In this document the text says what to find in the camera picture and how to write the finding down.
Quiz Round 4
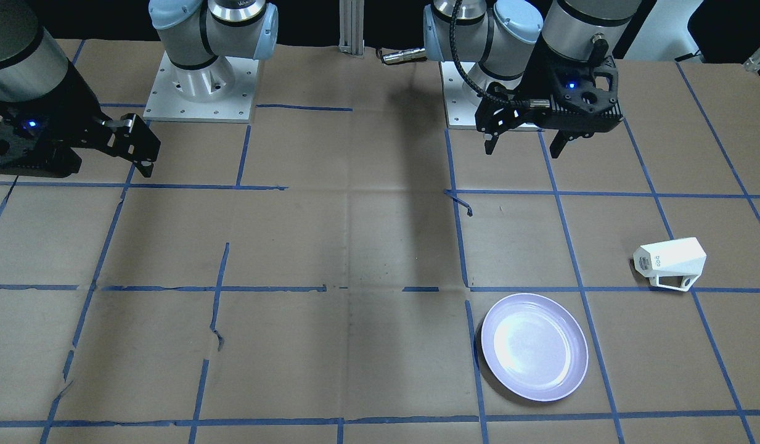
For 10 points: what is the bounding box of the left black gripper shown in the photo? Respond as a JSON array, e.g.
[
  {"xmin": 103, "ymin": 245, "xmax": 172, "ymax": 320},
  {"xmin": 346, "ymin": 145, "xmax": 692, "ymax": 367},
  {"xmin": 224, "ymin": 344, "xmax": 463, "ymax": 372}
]
[{"xmin": 476, "ymin": 38, "xmax": 624, "ymax": 159}]

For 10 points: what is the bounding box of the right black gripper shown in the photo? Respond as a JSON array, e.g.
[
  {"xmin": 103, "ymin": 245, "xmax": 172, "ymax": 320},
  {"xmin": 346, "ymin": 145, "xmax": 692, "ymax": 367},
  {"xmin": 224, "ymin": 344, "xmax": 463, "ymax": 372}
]
[{"xmin": 0, "ymin": 65, "xmax": 161, "ymax": 179}]

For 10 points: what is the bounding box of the white faceted cup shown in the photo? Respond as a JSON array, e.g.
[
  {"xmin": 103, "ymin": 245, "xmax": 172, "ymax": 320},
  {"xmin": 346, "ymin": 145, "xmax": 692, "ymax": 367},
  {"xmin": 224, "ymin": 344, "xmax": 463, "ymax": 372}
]
[{"xmin": 632, "ymin": 238, "xmax": 707, "ymax": 292}]

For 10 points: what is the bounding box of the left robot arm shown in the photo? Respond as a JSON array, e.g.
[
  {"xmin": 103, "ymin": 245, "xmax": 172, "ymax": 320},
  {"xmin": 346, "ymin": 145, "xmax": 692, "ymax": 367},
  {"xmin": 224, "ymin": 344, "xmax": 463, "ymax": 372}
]
[{"xmin": 423, "ymin": 1, "xmax": 641, "ymax": 158}]

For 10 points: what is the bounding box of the lavender plate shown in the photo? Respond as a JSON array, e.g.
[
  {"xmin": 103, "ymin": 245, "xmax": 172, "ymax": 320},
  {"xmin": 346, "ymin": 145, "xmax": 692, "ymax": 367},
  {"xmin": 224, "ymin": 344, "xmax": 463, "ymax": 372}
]
[{"xmin": 479, "ymin": 293, "xmax": 589, "ymax": 402}]

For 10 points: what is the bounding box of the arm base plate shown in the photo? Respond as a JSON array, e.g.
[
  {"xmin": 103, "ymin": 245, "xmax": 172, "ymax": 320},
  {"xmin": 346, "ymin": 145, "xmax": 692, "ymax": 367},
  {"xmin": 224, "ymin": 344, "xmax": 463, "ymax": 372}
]
[
  {"xmin": 143, "ymin": 54, "xmax": 261, "ymax": 124},
  {"xmin": 439, "ymin": 60, "xmax": 547, "ymax": 131}
]

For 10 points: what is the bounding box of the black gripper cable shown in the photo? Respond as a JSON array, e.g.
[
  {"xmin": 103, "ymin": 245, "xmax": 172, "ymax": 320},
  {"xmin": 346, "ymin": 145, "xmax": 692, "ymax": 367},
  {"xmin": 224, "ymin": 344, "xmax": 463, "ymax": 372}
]
[{"xmin": 449, "ymin": 0, "xmax": 528, "ymax": 109}]

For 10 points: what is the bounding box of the silver cable connector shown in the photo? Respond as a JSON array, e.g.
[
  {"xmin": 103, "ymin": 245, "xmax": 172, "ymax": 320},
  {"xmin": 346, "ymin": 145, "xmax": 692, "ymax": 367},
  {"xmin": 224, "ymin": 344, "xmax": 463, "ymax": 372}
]
[{"xmin": 376, "ymin": 47, "xmax": 428, "ymax": 65}]

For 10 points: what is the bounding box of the aluminium frame post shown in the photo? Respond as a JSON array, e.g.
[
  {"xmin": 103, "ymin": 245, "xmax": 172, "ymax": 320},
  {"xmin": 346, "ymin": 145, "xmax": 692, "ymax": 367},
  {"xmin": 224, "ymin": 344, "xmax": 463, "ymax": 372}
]
[{"xmin": 338, "ymin": 0, "xmax": 365, "ymax": 59}]

